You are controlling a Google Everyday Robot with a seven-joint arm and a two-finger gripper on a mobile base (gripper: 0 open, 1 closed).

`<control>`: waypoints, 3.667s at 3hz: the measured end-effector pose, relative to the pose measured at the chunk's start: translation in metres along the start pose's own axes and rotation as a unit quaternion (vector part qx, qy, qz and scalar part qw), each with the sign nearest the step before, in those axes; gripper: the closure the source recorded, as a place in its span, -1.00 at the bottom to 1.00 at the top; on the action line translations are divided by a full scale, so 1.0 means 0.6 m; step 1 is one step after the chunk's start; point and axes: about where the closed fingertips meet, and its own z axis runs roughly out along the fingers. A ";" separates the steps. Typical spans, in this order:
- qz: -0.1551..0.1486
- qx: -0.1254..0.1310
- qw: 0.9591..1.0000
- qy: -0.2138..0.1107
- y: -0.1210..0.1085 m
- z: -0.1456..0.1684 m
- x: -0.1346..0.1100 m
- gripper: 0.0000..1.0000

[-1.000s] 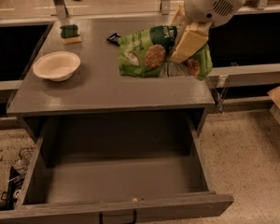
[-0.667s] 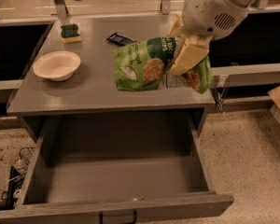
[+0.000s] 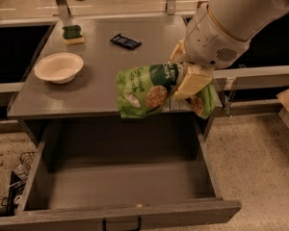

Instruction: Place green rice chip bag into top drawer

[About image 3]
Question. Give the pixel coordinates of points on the dark blue snack packet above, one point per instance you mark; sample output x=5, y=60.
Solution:
x=125, y=42

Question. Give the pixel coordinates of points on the green yellow sponge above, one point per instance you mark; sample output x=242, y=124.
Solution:
x=72, y=34

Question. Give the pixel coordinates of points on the green rice chip bag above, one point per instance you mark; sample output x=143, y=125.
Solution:
x=148, y=89

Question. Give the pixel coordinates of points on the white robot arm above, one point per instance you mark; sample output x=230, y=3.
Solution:
x=243, y=19

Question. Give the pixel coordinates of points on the grey cabinet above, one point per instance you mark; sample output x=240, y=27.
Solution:
x=86, y=107

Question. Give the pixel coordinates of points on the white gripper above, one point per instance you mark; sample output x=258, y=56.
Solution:
x=211, y=38

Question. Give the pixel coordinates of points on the metal post left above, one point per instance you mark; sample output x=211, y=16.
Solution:
x=63, y=9

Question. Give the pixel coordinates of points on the black drawer handle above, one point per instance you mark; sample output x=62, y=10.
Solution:
x=122, y=224

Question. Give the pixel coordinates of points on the white bowl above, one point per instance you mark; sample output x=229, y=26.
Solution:
x=59, y=68

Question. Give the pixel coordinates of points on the open grey top drawer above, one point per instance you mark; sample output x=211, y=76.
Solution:
x=74, y=186

